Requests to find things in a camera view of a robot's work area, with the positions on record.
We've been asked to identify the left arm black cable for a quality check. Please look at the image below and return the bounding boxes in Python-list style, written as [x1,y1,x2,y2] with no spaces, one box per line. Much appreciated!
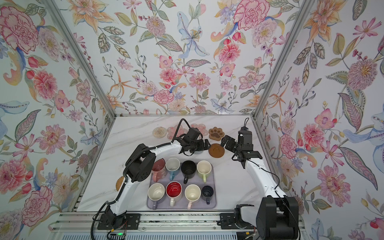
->
[89,118,193,240]

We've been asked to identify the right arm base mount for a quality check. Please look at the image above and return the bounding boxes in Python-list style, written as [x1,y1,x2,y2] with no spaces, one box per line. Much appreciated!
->
[217,204,258,230]

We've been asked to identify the white mug green handle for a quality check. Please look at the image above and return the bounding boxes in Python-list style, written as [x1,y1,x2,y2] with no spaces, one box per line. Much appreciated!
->
[197,161,212,183]

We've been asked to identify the grey rectangular tray mat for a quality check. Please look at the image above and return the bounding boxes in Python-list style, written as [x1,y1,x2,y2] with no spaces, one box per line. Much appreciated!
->
[147,158,217,211]

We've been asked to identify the black mug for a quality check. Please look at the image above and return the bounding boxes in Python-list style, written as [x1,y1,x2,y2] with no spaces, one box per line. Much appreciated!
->
[181,161,197,185]

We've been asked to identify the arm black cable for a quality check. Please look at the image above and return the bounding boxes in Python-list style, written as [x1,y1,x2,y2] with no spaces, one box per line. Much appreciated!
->
[242,117,302,240]
[89,118,193,240]

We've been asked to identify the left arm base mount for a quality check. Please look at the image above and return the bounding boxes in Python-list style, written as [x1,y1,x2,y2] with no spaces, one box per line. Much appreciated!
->
[97,205,141,231]

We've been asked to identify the red interior white mug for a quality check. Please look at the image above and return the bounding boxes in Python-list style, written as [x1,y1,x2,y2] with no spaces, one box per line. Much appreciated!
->
[166,181,183,207]

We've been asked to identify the aluminium front rail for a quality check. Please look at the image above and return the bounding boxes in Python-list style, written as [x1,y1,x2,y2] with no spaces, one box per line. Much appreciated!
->
[48,211,234,233]

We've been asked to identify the brown paw print coaster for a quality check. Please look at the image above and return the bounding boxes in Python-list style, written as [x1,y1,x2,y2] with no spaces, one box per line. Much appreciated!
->
[209,127,225,141]

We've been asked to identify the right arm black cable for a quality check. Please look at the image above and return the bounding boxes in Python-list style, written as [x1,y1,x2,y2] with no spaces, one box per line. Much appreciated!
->
[242,117,302,240]

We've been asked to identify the round wooden coaster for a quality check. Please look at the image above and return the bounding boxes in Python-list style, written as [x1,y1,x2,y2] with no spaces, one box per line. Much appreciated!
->
[209,144,225,158]

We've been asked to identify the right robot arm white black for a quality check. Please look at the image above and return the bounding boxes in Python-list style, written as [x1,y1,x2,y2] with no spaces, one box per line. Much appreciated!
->
[221,127,302,240]

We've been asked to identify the cream mug pink handle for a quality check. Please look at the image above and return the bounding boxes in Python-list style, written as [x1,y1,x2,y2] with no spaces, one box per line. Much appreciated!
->
[185,184,201,210]

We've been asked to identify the white mug blue handle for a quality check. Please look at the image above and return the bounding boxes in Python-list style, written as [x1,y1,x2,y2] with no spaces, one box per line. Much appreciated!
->
[166,158,181,181]

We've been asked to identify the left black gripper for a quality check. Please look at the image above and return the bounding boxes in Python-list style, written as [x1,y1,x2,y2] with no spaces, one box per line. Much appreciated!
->
[189,139,212,154]

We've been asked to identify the white mug grey handle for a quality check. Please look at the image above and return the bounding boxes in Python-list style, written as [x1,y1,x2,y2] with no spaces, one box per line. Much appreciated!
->
[148,183,166,210]

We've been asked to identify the round woven cork coaster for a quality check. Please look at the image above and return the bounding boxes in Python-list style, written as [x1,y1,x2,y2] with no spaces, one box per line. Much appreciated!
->
[116,176,125,191]

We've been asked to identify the pink flower coaster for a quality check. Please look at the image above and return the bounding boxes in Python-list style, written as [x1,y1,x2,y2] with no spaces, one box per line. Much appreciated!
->
[191,124,209,137]
[167,125,188,140]

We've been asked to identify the small dark navy mug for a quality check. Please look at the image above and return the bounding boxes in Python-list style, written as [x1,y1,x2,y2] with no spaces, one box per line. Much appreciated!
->
[202,186,215,205]

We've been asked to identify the round beige patterned coaster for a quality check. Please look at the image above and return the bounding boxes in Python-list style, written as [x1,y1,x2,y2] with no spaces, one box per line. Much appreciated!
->
[153,127,168,139]

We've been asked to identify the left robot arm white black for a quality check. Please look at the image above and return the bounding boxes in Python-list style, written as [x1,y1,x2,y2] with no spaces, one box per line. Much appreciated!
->
[107,128,211,216]

